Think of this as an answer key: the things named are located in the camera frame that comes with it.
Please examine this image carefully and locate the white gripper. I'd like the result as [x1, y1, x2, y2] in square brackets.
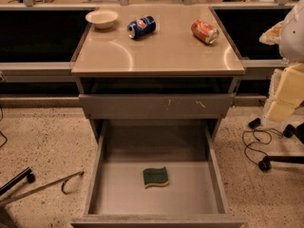
[259, 21, 304, 122]

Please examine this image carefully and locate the green yellow sponge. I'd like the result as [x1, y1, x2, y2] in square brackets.
[142, 167, 169, 188]

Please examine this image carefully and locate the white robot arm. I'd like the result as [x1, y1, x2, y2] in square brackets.
[259, 0, 304, 122]

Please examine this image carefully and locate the closed top drawer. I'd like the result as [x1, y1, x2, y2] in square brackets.
[79, 94, 234, 120]

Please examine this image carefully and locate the open middle drawer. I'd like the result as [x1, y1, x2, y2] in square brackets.
[71, 120, 243, 228]

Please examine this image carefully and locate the black power adapter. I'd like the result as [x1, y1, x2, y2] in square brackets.
[248, 118, 261, 129]

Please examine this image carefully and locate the black office chair base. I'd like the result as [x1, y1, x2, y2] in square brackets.
[257, 122, 304, 173]

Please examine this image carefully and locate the orange soda can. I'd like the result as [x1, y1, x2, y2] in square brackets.
[191, 20, 219, 45]

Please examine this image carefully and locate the blue soda can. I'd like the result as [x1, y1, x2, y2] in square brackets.
[127, 16, 156, 40]

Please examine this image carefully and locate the white ceramic bowl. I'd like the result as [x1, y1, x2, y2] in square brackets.
[85, 9, 118, 29]

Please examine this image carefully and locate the metal rod with hook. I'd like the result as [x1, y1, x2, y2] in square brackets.
[0, 170, 84, 207]

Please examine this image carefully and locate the black stand leg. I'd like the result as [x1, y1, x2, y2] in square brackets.
[0, 167, 35, 196]

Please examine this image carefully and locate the black cable on floor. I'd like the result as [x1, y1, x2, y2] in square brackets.
[241, 127, 284, 166]

